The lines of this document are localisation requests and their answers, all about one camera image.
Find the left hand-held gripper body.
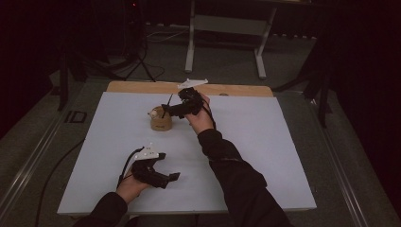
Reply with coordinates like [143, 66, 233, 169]
[131, 143, 171, 190]

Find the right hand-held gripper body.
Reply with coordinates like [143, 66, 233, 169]
[171, 79, 209, 119]

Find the round wooden pen holder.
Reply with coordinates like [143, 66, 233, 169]
[148, 105, 174, 131]

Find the person's right hand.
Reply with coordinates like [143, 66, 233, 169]
[184, 94, 216, 136]

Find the person's left hand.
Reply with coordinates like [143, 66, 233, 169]
[115, 171, 150, 204]

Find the black tripod stand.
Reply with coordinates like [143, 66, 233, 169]
[122, 0, 166, 83]

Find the white board sheet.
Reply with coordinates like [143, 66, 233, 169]
[57, 91, 318, 216]

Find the black floor outlet box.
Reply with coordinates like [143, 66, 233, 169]
[63, 110, 88, 124]

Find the black metal stand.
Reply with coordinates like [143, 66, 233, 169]
[272, 31, 334, 129]
[50, 44, 89, 112]

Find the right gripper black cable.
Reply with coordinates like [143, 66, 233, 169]
[201, 103, 218, 131]

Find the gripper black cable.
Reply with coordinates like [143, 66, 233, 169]
[116, 146, 145, 190]
[201, 103, 218, 131]

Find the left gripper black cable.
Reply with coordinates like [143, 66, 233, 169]
[116, 146, 145, 190]

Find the white floor cable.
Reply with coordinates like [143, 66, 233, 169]
[145, 28, 191, 44]

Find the white metal desk frame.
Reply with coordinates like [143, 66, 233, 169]
[184, 0, 279, 80]

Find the black floor cable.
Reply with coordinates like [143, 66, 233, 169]
[33, 138, 86, 227]

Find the metal floor rail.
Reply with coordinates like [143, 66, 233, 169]
[305, 94, 372, 227]
[0, 103, 75, 221]

